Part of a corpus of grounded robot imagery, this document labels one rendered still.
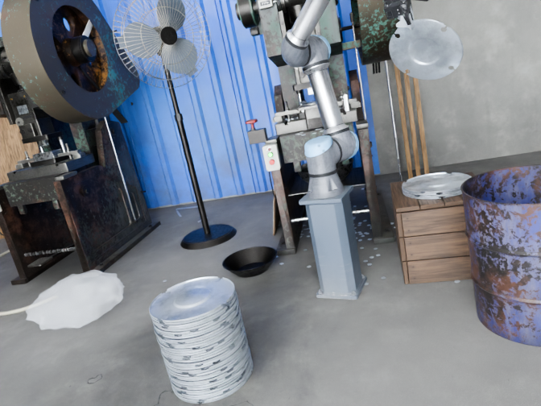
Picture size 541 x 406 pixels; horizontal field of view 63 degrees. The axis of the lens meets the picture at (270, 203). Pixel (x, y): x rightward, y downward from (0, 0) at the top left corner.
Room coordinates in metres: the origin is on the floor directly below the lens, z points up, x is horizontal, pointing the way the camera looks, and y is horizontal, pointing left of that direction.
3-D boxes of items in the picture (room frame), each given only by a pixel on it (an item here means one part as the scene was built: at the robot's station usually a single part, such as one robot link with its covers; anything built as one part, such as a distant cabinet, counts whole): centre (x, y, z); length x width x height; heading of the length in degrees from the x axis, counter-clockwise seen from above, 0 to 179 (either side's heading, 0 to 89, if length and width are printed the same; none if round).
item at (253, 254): (2.19, 0.17, 0.04); 0.30 x 0.30 x 0.07
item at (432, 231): (1.85, -0.73, 0.18); 0.40 x 0.38 x 0.35; 165
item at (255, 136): (2.39, -0.01, 0.62); 0.10 x 0.06 x 0.20; 78
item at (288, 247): (2.74, -0.13, 0.45); 0.92 x 0.12 x 0.90; 168
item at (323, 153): (1.79, -0.24, 0.62); 0.13 x 0.12 x 0.14; 130
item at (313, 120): (2.38, -0.32, 0.72); 0.25 x 0.14 x 0.14; 168
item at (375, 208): (2.63, -0.65, 0.45); 0.92 x 0.12 x 0.90; 168
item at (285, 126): (2.55, -0.36, 0.68); 0.45 x 0.30 x 0.06; 78
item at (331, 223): (1.79, -0.24, 0.23); 0.19 x 0.19 x 0.45; 62
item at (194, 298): (1.36, 0.32, 0.31); 0.29 x 0.29 x 0.01
